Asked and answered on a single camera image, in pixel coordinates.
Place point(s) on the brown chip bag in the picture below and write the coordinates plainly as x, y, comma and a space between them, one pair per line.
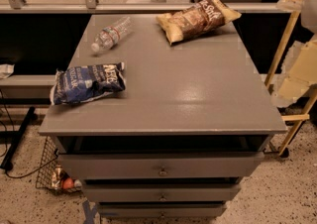
201, 18

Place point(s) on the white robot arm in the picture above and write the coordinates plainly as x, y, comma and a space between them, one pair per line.
309, 15

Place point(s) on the blue chip bag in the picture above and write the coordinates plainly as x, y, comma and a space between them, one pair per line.
80, 84

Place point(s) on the grey drawer cabinet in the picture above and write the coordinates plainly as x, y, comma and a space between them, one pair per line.
202, 96

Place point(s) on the clear plastic water bottle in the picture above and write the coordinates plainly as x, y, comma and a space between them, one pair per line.
111, 35

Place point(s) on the top grey drawer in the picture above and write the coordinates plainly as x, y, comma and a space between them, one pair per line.
157, 166

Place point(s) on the grey drawer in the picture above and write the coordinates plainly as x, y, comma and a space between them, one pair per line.
157, 166
160, 211
160, 192

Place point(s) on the middle grey drawer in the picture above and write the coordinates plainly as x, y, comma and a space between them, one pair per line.
160, 192

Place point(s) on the bottom grey drawer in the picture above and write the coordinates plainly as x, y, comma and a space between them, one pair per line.
160, 211

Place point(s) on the white cloth at left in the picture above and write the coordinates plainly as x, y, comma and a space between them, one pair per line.
6, 70

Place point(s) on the black floor stand bar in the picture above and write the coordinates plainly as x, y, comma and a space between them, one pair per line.
13, 138

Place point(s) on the items in wire basket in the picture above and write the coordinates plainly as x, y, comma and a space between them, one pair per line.
61, 181

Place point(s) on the black wire basket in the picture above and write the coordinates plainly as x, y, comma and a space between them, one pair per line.
48, 162

